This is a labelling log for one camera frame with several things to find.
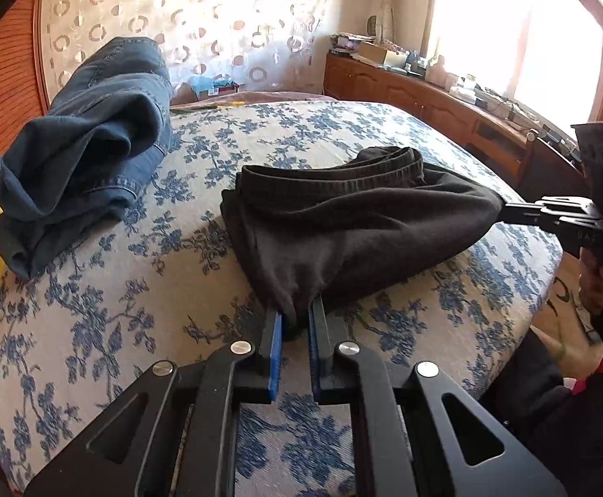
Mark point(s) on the wooden side cabinet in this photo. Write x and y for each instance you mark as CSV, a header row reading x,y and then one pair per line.
x,y
410,98

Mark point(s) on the wooden slatted wardrobe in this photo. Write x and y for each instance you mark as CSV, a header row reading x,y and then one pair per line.
x,y
6,62

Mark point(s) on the black pants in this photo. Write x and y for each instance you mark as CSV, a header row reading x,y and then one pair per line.
x,y
358,228

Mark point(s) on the pale window curtain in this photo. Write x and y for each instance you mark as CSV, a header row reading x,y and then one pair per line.
x,y
400,0

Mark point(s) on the blue denim jeans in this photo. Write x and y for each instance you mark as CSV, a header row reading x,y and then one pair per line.
x,y
89,140

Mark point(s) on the patterned floor rug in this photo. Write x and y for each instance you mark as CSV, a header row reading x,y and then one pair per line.
x,y
560,310

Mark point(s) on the person's right hand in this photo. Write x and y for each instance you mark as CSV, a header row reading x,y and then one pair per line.
x,y
594,284

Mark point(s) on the white plastic bottle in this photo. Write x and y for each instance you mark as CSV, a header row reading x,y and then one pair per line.
x,y
442,75

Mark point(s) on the white flat container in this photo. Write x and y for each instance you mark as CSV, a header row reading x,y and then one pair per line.
x,y
464,93

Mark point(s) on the colourful flower blanket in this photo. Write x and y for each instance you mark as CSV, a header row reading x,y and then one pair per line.
x,y
260,97

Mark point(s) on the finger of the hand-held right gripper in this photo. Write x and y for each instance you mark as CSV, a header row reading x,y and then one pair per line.
x,y
539,212

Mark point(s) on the window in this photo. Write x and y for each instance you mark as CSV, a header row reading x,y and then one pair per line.
x,y
488,26

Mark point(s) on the circle patterned wall curtain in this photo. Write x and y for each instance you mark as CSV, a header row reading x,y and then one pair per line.
x,y
203,20

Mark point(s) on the person's dark clothed legs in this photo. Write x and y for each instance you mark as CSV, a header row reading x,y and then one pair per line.
x,y
565,435

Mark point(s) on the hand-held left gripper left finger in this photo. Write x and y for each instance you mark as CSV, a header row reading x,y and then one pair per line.
x,y
275,362

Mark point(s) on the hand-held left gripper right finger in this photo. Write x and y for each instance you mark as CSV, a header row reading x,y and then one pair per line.
x,y
318,362

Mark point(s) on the bed with blue floral cover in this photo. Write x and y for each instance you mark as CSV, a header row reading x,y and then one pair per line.
x,y
125,295

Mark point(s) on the blue tissue pack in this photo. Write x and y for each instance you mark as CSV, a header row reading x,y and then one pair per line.
x,y
211,85

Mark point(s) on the cardboard box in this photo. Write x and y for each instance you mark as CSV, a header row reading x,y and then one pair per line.
x,y
384,54

